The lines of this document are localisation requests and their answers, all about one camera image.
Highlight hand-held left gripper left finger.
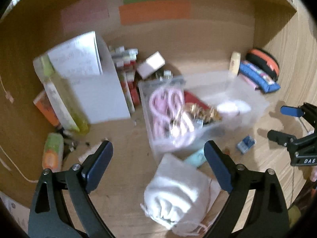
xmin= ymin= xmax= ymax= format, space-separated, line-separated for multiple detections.
xmin=28 ymin=140 xmax=114 ymax=238

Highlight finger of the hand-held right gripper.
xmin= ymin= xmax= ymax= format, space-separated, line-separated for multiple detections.
xmin=280 ymin=102 xmax=317 ymax=129
xmin=267 ymin=130 xmax=298 ymax=149

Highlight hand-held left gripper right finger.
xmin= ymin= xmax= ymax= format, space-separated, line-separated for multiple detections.
xmin=203 ymin=140 xmax=290 ymax=238

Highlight clear plastic storage box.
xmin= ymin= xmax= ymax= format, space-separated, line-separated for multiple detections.
xmin=138 ymin=71 xmax=271 ymax=160

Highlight white cloth bag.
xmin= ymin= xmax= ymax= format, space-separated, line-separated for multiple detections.
xmin=140 ymin=153 xmax=221 ymax=237

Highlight red cloth pouch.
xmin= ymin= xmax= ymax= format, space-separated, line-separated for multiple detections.
xmin=183 ymin=91 xmax=211 ymax=109

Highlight pink rope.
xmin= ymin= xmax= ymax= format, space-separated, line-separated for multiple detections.
xmin=149 ymin=87 xmax=196 ymax=147

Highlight white marker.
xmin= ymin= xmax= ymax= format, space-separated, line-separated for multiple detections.
xmin=78 ymin=139 xmax=109 ymax=163

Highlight small teal pouch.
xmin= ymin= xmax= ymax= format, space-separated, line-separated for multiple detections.
xmin=184 ymin=148 xmax=207 ymax=168

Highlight small blue box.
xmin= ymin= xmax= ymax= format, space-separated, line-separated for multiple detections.
xmin=237 ymin=135 xmax=257 ymax=154

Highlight blue pencil case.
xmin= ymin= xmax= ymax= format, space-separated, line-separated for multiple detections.
xmin=238 ymin=60 xmax=281 ymax=94

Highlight orange green tube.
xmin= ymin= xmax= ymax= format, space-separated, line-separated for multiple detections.
xmin=42 ymin=132 xmax=64 ymax=173

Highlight pink flat case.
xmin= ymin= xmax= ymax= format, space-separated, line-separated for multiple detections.
xmin=241 ymin=76 xmax=260 ymax=90

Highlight gold metallic trinkets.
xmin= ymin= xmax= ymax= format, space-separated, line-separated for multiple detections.
xmin=183 ymin=103 xmax=222 ymax=127

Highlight black orange zip case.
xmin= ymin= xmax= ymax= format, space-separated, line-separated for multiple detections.
xmin=246 ymin=48 xmax=280 ymax=81

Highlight white file holder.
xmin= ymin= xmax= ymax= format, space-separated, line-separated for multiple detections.
xmin=48 ymin=31 xmax=131 ymax=124

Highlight cream tube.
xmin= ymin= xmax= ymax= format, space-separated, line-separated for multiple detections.
xmin=229 ymin=52 xmax=241 ymax=76

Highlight yellow-green bottle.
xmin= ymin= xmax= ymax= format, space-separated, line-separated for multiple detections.
xmin=33 ymin=55 xmax=90 ymax=133

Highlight orange box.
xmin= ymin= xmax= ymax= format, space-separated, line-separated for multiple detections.
xmin=33 ymin=90 xmax=61 ymax=127

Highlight stack of red white boxes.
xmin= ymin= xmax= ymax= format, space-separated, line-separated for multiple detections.
xmin=108 ymin=45 xmax=141 ymax=112

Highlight white paper sheet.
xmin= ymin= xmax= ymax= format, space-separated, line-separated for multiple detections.
xmin=48 ymin=31 xmax=103 ymax=77

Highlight small white box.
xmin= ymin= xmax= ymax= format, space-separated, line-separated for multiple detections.
xmin=137 ymin=52 xmax=166 ymax=78

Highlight pink paper note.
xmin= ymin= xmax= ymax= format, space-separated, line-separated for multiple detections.
xmin=61 ymin=0 xmax=110 ymax=34

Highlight orange paper note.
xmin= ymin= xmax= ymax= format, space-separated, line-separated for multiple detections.
xmin=118 ymin=0 xmax=192 ymax=26

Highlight white cord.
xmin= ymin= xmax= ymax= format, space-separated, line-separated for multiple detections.
xmin=0 ymin=77 xmax=37 ymax=182

